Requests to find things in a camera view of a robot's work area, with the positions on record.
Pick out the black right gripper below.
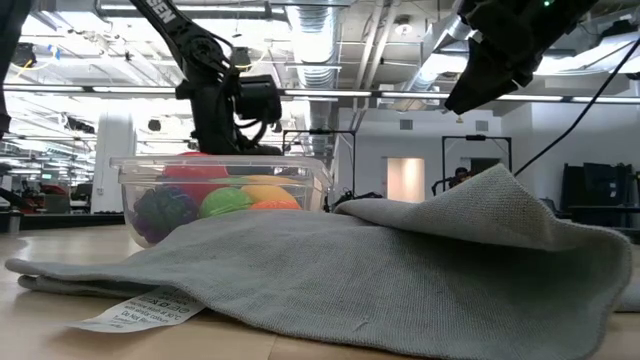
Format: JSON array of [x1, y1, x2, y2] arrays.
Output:
[[443, 0, 576, 115]]

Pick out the yellow toy lemon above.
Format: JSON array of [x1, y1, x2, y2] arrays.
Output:
[[241, 183, 299, 205]]

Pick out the orange toy orange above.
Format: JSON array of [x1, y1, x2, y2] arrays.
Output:
[[248, 199, 303, 211]]

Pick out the green toy lime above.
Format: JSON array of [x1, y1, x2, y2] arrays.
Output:
[[198, 187, 255, 219]]

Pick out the red toy pepper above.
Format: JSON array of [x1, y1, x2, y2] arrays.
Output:
[[162, 152, 231, 205]]

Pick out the purple toy grapes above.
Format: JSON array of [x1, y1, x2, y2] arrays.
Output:
[[132, 187, 200, 246]]

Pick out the clear plastic tupperware container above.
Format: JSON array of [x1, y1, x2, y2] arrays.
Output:
[[109, 154, 334, 250]]

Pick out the person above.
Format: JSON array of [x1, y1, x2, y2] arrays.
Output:
[[448, 166, 471, 190]]

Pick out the long ceiling light bar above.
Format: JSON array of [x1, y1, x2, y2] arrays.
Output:
[[0, 82, 640, 105]]

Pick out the black shelf unit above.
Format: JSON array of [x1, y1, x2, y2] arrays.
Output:
[[559, 160, 640, 232]]

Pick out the grey cloth with label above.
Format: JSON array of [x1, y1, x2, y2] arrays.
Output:
[[4, 163, 640, 360]]

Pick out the black ceiling device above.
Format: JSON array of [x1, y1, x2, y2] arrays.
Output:
[[233, 46, 254, 71], [12, 43, 39, 69]]

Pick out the white pillar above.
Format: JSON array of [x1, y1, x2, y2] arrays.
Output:
[[92, 112, 138, 215]]

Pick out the silver air duct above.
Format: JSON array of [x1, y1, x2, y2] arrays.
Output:
[[399, 9, 469, 112], [284, 0, 347, 157]]

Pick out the black stand frame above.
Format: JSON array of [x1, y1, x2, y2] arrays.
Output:
[[441, 133, 514, 194], [281, 127, 358, 194]]

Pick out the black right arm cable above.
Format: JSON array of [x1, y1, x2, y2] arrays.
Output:
[[514, 37, 640, 177]]

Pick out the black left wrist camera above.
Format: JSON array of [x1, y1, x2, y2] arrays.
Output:
[[240, 143, 284, 157]]

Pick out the black metal table frame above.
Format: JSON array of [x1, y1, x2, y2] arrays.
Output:
[[0, 212, 126, 233]]

